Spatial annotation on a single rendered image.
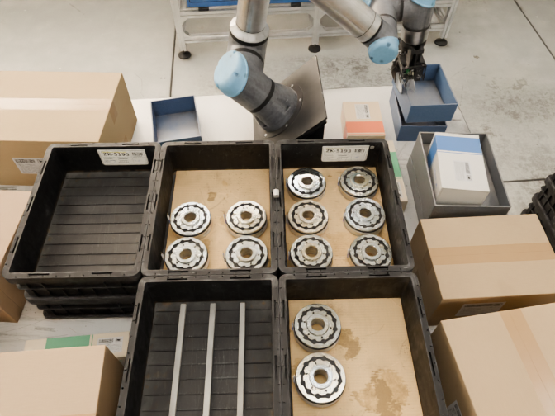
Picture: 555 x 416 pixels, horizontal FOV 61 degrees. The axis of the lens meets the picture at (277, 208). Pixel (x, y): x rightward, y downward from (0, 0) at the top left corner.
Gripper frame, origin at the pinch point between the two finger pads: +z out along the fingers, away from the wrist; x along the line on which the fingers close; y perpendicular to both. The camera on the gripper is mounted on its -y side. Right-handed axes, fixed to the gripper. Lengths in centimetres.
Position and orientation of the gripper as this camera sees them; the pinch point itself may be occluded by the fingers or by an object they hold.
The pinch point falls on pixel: (402, 88)
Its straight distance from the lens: 159.7
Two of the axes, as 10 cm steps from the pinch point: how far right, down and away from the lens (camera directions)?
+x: 9.9, -1.0, -0.3
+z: 0.8, 5.8, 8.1
